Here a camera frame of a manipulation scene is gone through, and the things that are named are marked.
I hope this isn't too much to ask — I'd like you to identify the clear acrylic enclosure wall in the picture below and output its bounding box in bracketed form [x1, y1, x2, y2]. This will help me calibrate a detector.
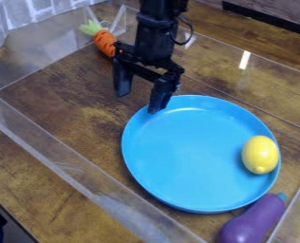
[0, 6, 300, 243]

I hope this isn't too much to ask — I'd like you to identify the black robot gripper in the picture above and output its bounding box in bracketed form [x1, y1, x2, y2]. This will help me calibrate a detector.
[113, 12, 185, 114]

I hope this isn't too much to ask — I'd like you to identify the yellow toy lemon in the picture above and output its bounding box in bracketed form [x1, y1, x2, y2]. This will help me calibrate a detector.
[241, 136, 281, 175]

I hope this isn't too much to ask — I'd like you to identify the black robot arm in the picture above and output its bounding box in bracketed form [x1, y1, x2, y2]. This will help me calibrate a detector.
[113, 0, 191, 114]

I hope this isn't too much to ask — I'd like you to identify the orange toy carrot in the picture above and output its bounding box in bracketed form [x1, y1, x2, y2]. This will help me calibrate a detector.
[79, 20, 117, 58]

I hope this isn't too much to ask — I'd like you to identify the blue round plate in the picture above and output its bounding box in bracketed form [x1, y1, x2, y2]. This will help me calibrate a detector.
[121, 95, 280, 214]

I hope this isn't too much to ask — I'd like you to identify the purple toy eggplant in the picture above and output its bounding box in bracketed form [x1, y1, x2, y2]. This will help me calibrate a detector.
[217, 192, 288, 243]

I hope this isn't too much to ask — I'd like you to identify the white grid curtain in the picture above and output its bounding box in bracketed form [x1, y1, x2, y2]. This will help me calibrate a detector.
[0, 0, 106, 47]

